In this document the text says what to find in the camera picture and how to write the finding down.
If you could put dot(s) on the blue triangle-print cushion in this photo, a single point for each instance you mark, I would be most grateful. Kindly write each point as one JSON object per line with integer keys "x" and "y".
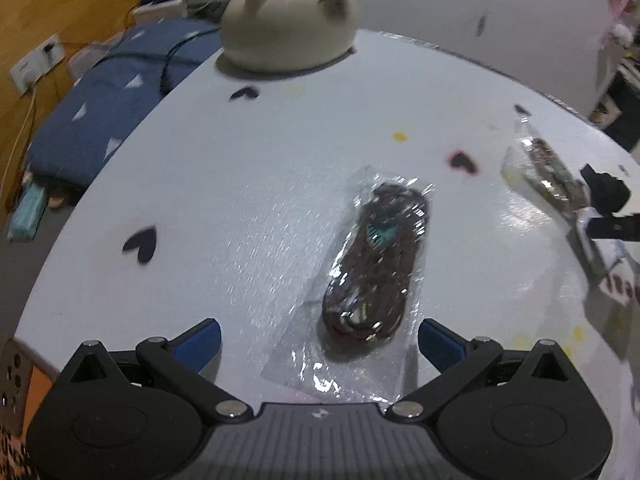
{"x": 90, "y": 120}

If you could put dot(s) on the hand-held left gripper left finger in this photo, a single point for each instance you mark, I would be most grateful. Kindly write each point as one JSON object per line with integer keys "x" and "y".
{"x": 200, "y": 344}

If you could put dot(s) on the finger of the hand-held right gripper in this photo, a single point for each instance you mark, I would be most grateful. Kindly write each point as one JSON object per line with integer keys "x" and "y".
{"x": 620, "y": 227}

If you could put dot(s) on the white wall power outlet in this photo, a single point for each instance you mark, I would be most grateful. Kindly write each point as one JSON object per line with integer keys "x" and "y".
{"x": 35, "y": 65}

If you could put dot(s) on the teal flat box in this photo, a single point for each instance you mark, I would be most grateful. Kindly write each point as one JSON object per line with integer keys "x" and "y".
{"x": 27, "y": 212}

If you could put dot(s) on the black scrunchie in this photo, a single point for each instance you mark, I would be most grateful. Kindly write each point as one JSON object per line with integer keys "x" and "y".
{"x": 607, "y": 192}

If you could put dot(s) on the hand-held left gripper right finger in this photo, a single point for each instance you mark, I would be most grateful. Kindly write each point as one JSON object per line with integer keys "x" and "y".
{"x": 439, "y": 344}

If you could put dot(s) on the clear bag with white label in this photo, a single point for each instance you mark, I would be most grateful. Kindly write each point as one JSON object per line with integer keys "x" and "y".
{"x": 540, "y": 165}

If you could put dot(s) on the orange patterned board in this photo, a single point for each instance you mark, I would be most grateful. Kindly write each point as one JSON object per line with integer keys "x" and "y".
{"x": 40, "y": 395}

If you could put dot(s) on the black quilted bag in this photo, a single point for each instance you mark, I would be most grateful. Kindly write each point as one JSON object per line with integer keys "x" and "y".
{"x": 625, "y": 120}

